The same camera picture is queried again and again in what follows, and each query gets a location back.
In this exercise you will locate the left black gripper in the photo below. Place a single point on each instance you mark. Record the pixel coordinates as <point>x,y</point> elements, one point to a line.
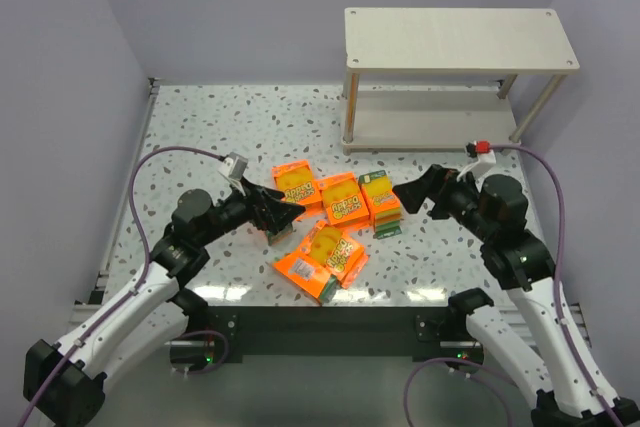
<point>255,203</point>

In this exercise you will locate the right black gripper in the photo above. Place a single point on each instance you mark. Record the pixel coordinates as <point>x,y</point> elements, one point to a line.
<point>441,190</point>

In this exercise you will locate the orange Scrub Daddy box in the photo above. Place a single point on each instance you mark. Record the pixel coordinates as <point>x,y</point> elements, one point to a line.
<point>298,184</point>
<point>333,249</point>
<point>344,202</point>

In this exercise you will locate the multicolour sponge stack pack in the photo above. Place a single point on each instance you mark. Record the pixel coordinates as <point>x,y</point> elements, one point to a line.
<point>274,238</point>
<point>385,211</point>
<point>308,275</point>

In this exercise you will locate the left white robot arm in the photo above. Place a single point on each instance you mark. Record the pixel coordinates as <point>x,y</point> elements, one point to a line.
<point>66,380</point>

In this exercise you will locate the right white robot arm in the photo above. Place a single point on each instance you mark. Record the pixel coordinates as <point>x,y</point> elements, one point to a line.
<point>557,375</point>

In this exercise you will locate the white two-tier shelf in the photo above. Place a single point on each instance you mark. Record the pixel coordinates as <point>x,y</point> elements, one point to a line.
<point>435,79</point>

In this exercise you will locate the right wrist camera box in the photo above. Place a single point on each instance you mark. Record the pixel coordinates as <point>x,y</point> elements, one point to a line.
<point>483,159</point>

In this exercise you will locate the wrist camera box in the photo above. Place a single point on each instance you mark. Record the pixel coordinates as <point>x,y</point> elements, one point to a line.
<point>483,159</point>
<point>232,169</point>

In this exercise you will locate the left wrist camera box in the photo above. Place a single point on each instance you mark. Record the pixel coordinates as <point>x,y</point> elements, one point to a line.
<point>232,169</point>

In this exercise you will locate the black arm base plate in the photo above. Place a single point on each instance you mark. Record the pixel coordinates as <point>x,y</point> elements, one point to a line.
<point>418,333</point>

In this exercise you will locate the left aluminium frame rail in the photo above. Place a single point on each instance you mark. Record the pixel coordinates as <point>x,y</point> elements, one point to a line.
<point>153,89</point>

